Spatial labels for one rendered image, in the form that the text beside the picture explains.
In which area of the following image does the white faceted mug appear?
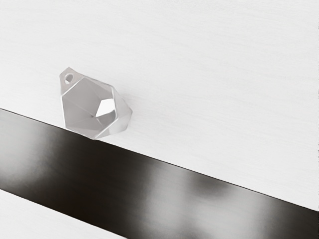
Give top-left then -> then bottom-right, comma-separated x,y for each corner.
59,66 -> 133,140

